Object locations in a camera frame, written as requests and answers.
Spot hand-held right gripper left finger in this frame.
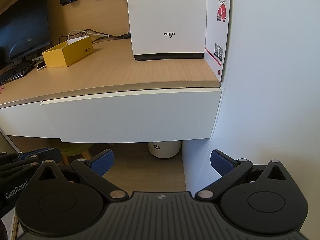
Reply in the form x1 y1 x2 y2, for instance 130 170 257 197
37 149 127 202

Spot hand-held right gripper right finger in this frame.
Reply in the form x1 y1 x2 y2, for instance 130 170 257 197
194 149 287 202

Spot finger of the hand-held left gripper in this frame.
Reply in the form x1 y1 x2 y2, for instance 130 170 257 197
0 148 60 173
0 147 50 161

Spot wide white desk drawer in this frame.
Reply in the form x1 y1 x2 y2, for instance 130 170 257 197
41 88 222 143

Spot green stool with wooden legs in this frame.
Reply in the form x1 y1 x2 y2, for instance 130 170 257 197
49 142 95 165

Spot narrow white desk drawer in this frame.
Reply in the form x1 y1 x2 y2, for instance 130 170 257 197
0 101 62 138

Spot white trash bin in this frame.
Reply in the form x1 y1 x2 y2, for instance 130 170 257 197
148 141 182 160

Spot black keyboard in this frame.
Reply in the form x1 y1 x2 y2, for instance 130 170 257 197
0 61 35 85

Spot yellow cardboard box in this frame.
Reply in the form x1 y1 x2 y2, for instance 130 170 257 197
42 35 94 68

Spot white paper in box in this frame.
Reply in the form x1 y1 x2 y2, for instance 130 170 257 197
67 37 87 46

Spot white poster with red print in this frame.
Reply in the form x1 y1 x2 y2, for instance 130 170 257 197
205 0 234 83

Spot black computer monitor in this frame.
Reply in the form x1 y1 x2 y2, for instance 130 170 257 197
0 0 52 65

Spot white computer case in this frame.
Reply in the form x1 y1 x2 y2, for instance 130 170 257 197
126 0 208 62

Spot white looped cable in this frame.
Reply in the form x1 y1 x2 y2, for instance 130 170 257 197
67 29 100 41

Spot black cables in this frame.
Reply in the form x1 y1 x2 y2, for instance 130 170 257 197
59 29 132 43

